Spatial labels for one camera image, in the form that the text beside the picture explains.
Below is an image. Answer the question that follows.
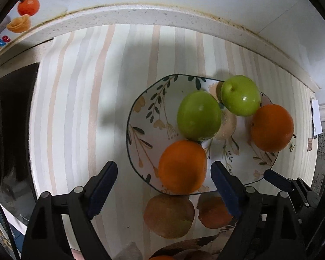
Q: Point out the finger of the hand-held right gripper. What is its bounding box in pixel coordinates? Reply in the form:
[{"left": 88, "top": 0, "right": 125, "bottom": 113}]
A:
[{"left": 263, "top": 169, "right": 321, "bottom": 217}]

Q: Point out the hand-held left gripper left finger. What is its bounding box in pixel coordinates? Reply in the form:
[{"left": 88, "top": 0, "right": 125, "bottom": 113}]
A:
[{"left": 22, "top": 161, "right": 118, "bottom": 260}]

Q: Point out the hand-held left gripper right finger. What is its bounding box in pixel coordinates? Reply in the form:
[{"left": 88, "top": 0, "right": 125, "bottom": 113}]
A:
[{"left": 211, "top": 161, "right": 306, "bottom": 260}]

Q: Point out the orange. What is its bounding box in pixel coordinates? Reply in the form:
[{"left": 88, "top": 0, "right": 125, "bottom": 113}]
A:
[
  {"left": 250, "top": 104, "right": 294, "bottom": 153},
  {"left": 197, "top": 192, "right": 235, "bottom": 229},
  {"left": 158, "top": 140, "right": 208, "bottom": 195}
]

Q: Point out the floral ceramic plate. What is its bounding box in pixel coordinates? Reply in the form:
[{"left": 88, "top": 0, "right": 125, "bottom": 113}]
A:
[{"left": 126, "top": 74, "right": 279, "bottom": 195}]

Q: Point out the brown kiwi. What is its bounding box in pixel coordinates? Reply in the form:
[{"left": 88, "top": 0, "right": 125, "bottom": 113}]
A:
[{"left": 143, "top": 193, "right": 195, "bottom": 239}]

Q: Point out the white paper tag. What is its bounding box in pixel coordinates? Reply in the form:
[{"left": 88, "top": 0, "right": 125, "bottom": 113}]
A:
[{"left": 311, "top": 99, "right": 323, "bottom": 136}]

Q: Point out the green apple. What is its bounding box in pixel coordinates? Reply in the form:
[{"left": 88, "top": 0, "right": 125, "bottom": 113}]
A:
[
  {"left": 221, "top": 75, "right": 261, "bottom": 116},
  {"left": 177, "top": 91, "right": 222, "bottom": 141}
]

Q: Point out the striped tablecloth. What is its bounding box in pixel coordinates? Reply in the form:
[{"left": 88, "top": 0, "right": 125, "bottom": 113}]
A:
[{"left": 29, "top": 24, "right": 319, "bottom": 260}]

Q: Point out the black appliance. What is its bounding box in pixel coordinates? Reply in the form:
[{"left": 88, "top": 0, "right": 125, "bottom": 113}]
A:
[{"left": 0, "top": 62, "right": 40, "bottom": 224}]

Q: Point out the fruit wall sticker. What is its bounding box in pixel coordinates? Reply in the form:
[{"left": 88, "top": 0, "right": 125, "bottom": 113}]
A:
[{"left": 0, "top": 0, "right": 41, "bottom": 60}]

